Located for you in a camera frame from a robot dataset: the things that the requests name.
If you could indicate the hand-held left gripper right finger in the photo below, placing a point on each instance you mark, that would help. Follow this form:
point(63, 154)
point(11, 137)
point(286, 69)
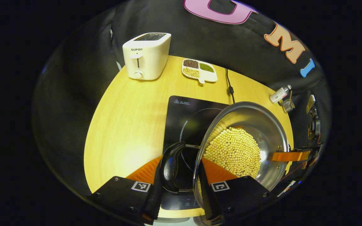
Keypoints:
point(205, 194)

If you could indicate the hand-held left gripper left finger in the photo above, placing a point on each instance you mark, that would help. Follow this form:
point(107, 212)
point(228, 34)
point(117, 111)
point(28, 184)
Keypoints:
point(156, 194)

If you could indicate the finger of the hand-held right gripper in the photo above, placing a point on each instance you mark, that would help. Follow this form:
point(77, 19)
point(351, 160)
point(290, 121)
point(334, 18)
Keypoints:
point(291, 156)

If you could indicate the stainless steel pot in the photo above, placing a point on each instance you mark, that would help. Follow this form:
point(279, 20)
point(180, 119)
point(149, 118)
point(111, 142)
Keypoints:
point(262, 125)

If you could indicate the black induction cooktop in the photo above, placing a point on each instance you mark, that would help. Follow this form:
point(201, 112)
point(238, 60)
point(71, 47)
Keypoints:
point(181, 116)

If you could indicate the small clear plastic bottle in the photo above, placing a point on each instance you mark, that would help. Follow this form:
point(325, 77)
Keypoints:
point(278, 95)

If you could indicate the pile of yellow soybeans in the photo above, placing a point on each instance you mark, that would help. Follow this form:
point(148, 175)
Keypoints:
point(234, 150)

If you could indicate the white divided bean dish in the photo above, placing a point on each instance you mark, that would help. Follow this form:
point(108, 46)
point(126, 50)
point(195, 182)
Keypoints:
point(211, 76)

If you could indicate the white toaster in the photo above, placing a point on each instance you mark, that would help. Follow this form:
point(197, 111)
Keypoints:
point(146, 59)

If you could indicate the black backdrop cloth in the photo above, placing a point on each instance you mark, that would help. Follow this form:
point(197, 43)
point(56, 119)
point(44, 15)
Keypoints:
point(200, 40)

